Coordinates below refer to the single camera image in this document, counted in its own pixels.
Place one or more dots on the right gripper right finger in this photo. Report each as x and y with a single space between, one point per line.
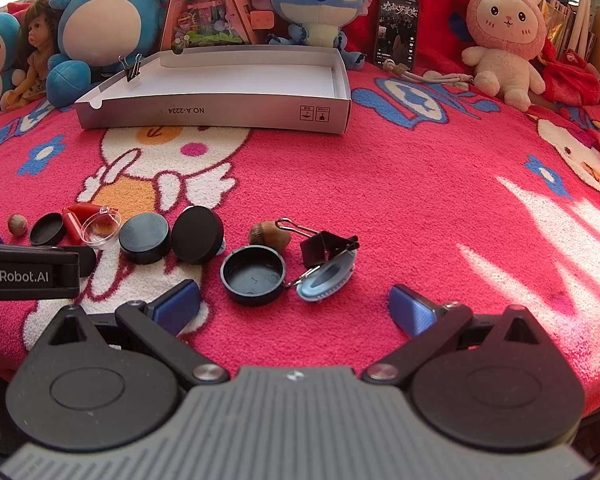
432 330

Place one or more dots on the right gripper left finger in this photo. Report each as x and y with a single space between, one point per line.
152 328

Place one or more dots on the small brown acorn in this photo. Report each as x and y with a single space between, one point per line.
17 224

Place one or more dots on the shallow black lid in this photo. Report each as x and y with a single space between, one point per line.
49 230

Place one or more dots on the black round cap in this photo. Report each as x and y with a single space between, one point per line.
253 275
197 235
145 238

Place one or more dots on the red cone piece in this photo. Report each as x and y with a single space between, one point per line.
73 227
84 211

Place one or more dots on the light blue plastic clip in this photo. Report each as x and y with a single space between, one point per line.
325 280

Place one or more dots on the large black binder clip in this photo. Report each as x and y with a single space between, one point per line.
318 247

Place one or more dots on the large brown acorn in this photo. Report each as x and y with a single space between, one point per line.
267 234

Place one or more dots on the red cartoon blanket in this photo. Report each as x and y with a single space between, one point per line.
457 196

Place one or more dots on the brown haired baby doll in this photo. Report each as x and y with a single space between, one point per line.
36 44

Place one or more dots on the black binder clip on box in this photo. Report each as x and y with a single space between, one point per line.
131 67

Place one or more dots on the blue round mouse plush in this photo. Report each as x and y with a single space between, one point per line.
97 38

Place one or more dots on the white cardboard box tray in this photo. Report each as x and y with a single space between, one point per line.
252 86

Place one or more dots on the red fabric bag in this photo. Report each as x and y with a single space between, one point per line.
568 80

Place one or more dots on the black smartphone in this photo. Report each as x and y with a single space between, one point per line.
396 32

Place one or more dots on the pink bunny plush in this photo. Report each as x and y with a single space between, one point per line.
508 34

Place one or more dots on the pink triangular diorama house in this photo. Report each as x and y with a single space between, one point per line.
207 23

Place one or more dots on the white wooden rack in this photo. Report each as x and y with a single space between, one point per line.
579 33

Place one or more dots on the blue Stitch plush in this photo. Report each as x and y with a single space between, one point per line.
318 23

